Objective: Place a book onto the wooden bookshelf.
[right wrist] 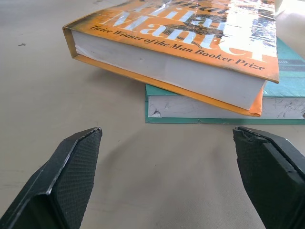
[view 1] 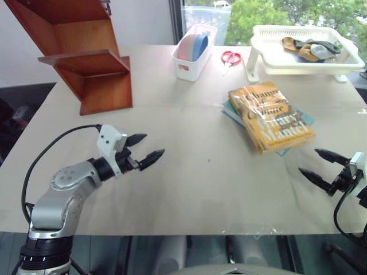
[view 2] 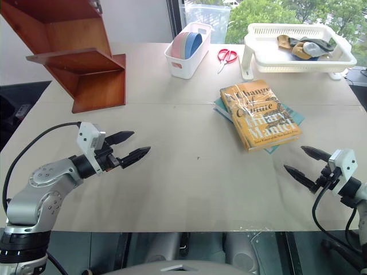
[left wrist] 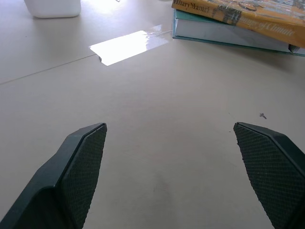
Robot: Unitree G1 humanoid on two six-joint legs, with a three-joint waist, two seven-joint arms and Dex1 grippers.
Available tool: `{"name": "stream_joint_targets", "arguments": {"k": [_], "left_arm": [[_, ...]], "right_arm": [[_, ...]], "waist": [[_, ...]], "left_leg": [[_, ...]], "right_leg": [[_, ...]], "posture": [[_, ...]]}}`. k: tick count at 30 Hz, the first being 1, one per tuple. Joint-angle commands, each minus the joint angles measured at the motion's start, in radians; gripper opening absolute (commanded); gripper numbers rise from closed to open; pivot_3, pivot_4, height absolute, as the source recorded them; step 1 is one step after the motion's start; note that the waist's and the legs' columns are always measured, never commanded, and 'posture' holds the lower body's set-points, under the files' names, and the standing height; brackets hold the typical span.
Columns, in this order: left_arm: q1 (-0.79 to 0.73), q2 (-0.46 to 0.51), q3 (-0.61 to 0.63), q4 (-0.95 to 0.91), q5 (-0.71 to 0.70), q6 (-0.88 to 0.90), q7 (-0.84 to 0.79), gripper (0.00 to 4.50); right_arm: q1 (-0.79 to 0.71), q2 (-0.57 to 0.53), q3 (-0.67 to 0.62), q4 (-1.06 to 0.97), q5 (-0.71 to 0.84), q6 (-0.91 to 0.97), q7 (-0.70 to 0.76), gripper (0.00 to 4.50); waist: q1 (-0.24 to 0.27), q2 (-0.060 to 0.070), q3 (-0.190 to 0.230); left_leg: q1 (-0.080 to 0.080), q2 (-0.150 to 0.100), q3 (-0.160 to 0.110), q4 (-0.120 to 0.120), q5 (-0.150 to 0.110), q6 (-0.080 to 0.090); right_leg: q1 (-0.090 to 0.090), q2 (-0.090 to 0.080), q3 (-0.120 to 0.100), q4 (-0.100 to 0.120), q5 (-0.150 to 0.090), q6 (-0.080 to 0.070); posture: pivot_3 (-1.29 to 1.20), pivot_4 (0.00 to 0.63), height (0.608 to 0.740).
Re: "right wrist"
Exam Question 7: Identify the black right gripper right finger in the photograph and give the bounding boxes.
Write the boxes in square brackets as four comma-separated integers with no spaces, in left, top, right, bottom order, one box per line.
[232,126,305,229]

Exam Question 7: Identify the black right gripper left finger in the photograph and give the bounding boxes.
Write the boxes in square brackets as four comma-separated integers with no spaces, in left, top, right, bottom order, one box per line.
[0,126,103,229]

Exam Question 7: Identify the teal hardcover book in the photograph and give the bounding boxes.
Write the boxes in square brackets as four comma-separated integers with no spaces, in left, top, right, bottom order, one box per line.
[145,37,305,125]

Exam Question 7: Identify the orange hardcover book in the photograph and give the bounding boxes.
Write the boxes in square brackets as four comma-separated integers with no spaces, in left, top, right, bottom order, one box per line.
[62,0,280,118]

